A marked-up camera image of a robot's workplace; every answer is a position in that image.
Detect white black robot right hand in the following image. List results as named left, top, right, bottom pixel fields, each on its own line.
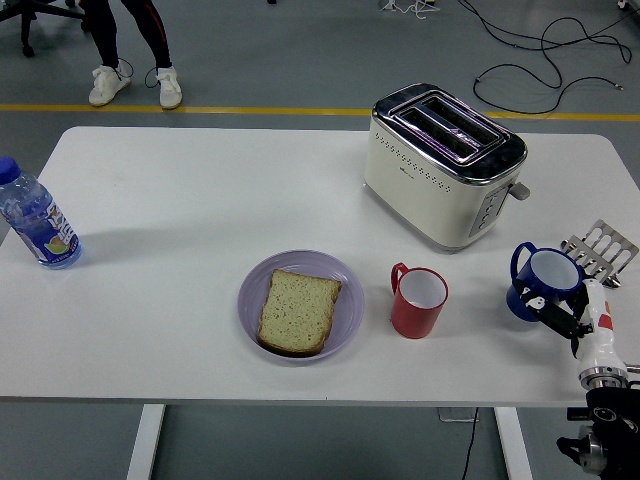
left=509, top=277, right=626, bottom=374

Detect blue enamel cup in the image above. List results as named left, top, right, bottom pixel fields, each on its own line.
left=505, top=241, right=585, bottom=323

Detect red enamel cup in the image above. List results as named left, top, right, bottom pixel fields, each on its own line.
left=390, top=262, right=450, bottom=340

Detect bread slice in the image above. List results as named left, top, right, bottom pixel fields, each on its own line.
left=256, top=268, right=344, bottom=358

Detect metal toast rack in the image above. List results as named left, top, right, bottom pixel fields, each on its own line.
left=559, top=218, right=640, bottom=289

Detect white table leg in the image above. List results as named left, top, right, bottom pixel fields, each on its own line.
left=125, top=403, right=167, bottom=480
left=494, top=407, right=534, bottom=480

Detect grey box under table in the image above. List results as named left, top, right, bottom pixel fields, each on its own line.
left=438, top=407, right=480, bottom=424

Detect cream chrome toaster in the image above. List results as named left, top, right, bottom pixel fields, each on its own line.
left=363, top=82, right=532, bottom=255

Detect lilac plate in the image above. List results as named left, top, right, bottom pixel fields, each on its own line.
left=237, top=249, right=366, bottom=368

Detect person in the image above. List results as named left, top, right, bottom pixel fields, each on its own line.
left=79, top=0, right=184, bottom=110

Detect clear blue-capped drink bottle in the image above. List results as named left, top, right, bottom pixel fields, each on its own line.
left=0, top=155, right=84, bottom=271

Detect black office chair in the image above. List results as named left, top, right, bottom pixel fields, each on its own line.
left=0, top=0, right=89, bottom=58

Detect black cable under table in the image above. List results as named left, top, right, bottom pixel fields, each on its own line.
left=459, top=407, right=480, bottom=480

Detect black floor cable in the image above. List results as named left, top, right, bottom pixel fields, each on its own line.
left=457, top=0, right=640, bottom=66
left=473, top=63, right=625, bottom=115

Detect white floor cables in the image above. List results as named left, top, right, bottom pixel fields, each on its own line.
left=378, top=0, right=441, bottom=21

